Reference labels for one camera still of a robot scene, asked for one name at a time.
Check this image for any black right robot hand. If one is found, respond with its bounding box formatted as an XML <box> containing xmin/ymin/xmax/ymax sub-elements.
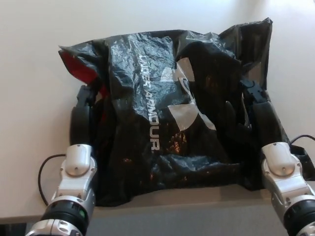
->
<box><xmin>224</xmin><ymin>78</ymin><xmax>290</xmax><ymax>149</ymax></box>

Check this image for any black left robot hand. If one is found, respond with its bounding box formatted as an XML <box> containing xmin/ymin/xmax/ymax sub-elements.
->
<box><xmin>69</xmin><ymin>84</ymin><xmax>109</xmax><ymax>148</ymax></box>

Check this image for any black Under Armour plastic bag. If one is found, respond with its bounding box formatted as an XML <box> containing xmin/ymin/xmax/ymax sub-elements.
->
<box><xmin>58</xmin><ymin>17</ymin><xmax>315</xmax><ymax>207</ymax></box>

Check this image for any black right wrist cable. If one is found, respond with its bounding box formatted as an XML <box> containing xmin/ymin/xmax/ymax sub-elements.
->
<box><xmin>289</xmin><ymin>134</ymin><xmax>315</xmax><ymax>149</ymax></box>

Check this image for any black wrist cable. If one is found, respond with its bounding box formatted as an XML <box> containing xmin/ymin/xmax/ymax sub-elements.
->
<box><xmin>289</xmin><ymin>134</ymin><xmax>315</xmax><ymax>149</ymax></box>
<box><xmin>37</xmin><ymin>153</ymin><xmax>67</xmax><ymax>206</ymax></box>

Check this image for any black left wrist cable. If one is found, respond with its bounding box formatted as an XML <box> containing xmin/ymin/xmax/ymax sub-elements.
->
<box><xmin>37</xmin><ymin>153</ymin><xmax>67</xmax><ymax>206</ymax></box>

